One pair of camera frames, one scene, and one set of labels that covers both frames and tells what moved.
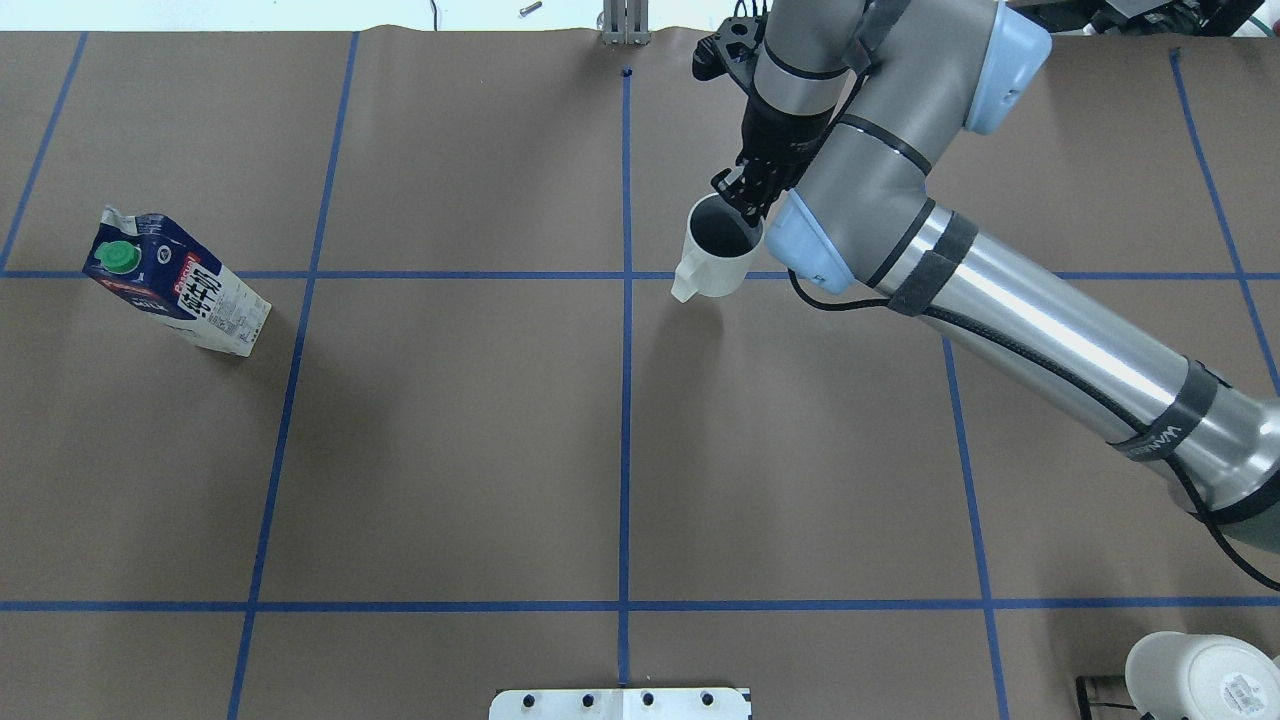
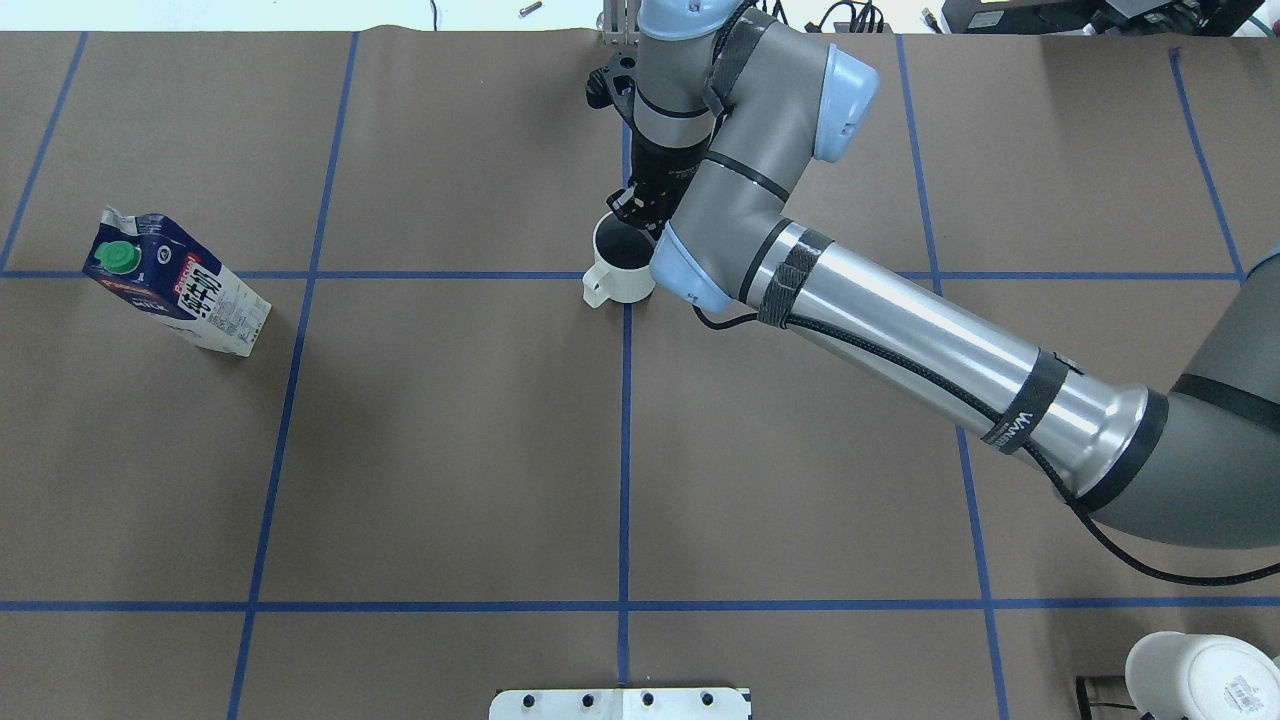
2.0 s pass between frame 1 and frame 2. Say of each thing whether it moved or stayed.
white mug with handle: moved
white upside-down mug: stayed
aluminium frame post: stayed
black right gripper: moved
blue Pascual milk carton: stayed
